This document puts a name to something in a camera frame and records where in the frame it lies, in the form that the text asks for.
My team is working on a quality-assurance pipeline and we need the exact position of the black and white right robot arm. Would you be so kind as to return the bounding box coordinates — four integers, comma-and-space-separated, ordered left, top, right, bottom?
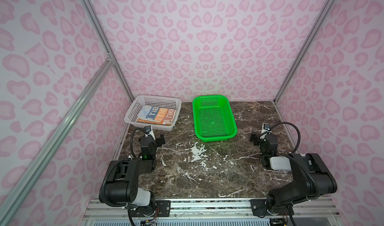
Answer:
250, 131, 338, 214

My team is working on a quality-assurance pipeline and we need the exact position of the green plastic basket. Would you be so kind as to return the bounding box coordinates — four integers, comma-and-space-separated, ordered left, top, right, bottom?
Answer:
193, 95, 238, 142

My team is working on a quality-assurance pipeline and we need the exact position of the pale blue patterned towel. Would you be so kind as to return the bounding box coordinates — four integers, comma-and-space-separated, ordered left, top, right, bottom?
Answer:
137, 105, 177, 126

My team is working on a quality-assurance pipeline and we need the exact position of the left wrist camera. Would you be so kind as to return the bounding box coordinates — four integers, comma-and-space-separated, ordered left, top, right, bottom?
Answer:
144, 125, 156, 140

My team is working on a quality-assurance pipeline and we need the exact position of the aluminium diagonal frame bar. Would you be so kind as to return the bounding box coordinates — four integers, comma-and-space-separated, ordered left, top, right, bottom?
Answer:
1, 58, 115, 226

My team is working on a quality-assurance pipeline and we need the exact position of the aluminium frame corner post left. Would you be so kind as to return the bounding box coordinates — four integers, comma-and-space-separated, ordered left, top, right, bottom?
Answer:
80, 0, 135, 102

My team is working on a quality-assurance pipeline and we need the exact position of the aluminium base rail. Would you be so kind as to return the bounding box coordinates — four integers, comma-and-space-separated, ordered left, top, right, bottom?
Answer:
79, 195, 346, 226

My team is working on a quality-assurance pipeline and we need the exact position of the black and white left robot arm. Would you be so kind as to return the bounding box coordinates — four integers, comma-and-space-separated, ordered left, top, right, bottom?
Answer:
99, 135, 165, 212

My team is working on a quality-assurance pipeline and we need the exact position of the white plastic basket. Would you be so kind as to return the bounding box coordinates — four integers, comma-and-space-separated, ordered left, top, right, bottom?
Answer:
124, 95, 182, 131

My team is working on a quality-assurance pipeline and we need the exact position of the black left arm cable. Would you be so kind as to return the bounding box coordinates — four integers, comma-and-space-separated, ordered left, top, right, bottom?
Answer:
98, 127, 148, 226

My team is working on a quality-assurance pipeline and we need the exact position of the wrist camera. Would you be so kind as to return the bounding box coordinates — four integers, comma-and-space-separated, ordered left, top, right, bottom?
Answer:
261, 123, 271, 133
144, 125, 156, 140

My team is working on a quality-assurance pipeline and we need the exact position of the aluminium frame corner post right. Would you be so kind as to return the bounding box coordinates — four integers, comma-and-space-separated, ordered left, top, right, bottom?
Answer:
274, 0, 338, 105

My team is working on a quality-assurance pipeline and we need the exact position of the aluminium frame corner post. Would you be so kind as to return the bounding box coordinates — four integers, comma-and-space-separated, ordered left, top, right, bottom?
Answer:
274, 0, 338, 105
80, 0, 135, 102

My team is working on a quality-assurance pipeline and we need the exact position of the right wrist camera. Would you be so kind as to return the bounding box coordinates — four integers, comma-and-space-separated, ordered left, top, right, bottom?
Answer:
261, 123, 271, 133

